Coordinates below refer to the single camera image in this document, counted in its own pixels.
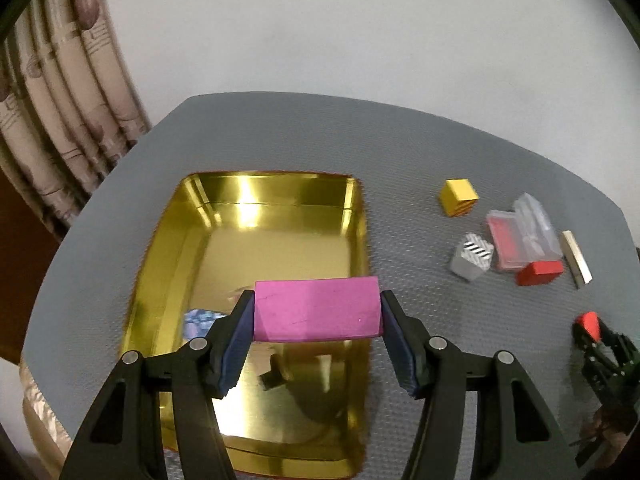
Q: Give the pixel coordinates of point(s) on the red rectangular block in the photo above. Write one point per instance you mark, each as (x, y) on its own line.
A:
(539, 272)

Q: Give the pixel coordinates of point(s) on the beige wooden block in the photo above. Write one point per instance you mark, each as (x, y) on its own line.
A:
(576, 259)

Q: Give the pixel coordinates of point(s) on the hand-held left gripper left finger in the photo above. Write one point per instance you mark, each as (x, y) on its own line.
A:
(240, 340)

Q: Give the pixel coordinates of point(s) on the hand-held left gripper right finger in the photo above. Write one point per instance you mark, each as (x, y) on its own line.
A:
(397, 345)

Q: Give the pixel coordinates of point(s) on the shiny blue patterned block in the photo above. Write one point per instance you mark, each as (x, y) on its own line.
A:
(201, 322)

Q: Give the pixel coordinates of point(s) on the gold metal tray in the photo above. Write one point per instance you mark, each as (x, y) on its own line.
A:
(280, 240)

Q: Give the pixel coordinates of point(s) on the silver striped cube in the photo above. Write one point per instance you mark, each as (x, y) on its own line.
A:
(471, 257)

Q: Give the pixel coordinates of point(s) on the yellow striped cube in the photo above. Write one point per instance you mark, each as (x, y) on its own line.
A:
(456, 196)

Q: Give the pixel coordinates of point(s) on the pink rectangular block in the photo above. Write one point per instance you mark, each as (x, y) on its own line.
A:
(315, 310)

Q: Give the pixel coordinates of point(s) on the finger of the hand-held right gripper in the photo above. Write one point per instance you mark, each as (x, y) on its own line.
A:
(602, 355)

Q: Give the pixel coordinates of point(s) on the small red block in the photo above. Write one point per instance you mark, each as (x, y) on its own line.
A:
(590, 324)

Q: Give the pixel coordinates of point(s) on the clear plastic box red insert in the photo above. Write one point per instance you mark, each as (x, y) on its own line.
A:
(507, 240)

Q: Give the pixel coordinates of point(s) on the long clear plastic box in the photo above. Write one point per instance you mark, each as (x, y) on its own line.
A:
(537, 222)

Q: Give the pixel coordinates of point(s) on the grey mesh mat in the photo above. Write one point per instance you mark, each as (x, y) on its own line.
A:
(410, 150)

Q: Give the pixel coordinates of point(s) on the beige patterned tablecloth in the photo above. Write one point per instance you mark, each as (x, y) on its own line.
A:
(35, 410)

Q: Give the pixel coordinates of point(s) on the patterned beige curtain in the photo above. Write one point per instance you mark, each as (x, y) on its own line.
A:
(55, 110)

